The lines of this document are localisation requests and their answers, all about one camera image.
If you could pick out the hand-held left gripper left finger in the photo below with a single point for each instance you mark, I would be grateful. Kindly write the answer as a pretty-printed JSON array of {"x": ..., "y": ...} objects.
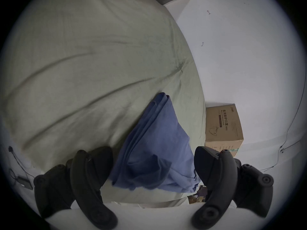
[{"x": 85, "y": 176}]

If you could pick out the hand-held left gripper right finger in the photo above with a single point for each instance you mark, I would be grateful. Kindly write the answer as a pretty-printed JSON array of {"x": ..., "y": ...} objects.
[{"x": 220, "y": 176}]

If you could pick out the blue garment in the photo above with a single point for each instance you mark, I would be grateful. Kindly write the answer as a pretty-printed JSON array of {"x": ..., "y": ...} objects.
[{"x": 156, "y": 152}]

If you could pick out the brown cardboard carton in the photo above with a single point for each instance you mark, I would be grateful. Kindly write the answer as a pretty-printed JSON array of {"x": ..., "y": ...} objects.
[{"x": 223, "y": 126}]

